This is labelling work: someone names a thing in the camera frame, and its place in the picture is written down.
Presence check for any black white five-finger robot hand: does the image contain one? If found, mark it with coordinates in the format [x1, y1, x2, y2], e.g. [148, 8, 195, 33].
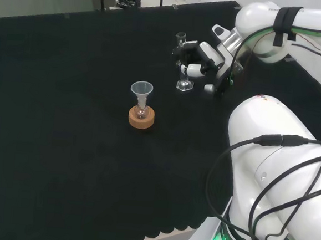
[169, 38, 247, 99]

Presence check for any clear glass graduated cylinder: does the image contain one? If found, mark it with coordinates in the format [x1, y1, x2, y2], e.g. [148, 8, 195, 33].
[171, 31, 199, 94]

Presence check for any clear plastic funnel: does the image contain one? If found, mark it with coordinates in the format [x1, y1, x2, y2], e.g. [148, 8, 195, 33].
[129, 80, 154, 109]

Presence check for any small round-bottom glass flask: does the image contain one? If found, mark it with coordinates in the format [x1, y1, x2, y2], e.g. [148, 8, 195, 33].
[134, 100, 150, 121]

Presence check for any black scalloped bench cloth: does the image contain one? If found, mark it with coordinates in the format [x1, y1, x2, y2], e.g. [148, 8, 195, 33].
[0, 0, 321, 240]

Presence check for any round cork ring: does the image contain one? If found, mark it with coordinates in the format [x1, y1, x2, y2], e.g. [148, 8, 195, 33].
[126, 104, 157, 132]

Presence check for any black cable with plug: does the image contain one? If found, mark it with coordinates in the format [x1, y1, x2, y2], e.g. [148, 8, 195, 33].
[201, 127, 321, 240]

